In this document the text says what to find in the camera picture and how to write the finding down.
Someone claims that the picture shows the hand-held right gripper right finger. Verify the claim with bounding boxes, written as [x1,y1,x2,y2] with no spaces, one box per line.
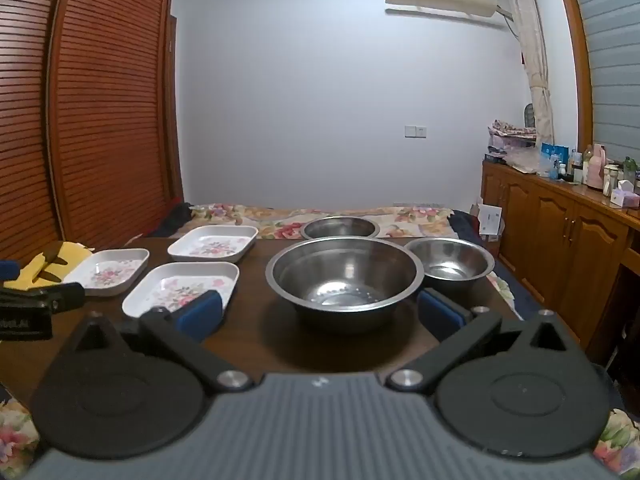
[386,288,581,394]

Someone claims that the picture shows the black and red clothes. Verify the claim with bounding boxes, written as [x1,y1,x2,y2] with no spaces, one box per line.
[149,199,195,239]

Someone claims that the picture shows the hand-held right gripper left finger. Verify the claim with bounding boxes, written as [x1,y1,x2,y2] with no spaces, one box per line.
[65,289,254,394]

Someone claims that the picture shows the small steel bowl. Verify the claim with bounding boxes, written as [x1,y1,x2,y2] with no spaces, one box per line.
[403,236,496,302]

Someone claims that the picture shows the wooden louvered wardrobe door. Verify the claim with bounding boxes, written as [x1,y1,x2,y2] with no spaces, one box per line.
[47,0,175,252]
[0,0,70,262]

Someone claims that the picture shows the large steel bowl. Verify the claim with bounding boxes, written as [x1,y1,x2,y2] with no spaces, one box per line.
[265,236,425,335]

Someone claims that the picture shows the yellow plush toy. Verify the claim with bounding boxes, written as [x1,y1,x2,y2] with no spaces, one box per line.
[2,240,99,291]

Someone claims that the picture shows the cream curtain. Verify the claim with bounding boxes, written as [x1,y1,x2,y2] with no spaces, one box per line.
[499,0,557,147]

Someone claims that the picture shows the white jar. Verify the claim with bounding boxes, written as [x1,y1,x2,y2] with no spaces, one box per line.
[602,164,621,197]

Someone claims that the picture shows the floral white square plate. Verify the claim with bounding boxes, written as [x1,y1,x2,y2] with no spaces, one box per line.
[121,261,241,320]
[64,247,151,297]
[167,224,259,265]

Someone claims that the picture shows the white paper bag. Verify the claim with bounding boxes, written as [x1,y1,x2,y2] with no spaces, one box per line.
[477,203,504,239]

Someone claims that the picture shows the pink thermos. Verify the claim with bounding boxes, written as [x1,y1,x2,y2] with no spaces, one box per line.
[585,143,609,189]

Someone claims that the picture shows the blue box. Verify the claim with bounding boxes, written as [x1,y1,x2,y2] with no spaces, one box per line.
[540,143,571,164]

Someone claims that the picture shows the pink tissue box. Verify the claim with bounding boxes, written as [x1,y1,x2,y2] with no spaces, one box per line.
[610,179,640,209]

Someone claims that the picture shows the wooden cabinet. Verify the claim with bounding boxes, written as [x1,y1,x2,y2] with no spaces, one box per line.
[480,159,640,362]

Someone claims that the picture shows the wooden window frame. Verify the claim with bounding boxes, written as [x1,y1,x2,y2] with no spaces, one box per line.
[550,0,594,152]

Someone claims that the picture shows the grey window blind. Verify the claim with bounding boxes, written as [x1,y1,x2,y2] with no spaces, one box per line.
[567,0,640,162]

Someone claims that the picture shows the medium steel bowl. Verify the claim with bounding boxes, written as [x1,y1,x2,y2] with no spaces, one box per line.
[300,215,380,240]

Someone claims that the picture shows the clear plastic bag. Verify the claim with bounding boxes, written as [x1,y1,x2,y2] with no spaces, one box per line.
[504,147,552,174]

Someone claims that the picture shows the floral bed blanket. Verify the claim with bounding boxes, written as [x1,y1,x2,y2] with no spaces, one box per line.
[169,202,482,241]

